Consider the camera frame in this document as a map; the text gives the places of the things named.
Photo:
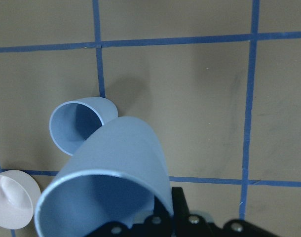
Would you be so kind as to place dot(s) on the blue cup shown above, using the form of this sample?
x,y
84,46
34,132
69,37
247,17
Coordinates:
x,y
115,175
73,122

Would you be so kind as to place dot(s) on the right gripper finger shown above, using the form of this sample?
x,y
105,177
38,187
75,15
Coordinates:
x,y
180,206

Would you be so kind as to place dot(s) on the pink bowl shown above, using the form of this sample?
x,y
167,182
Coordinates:
x,y
19,193

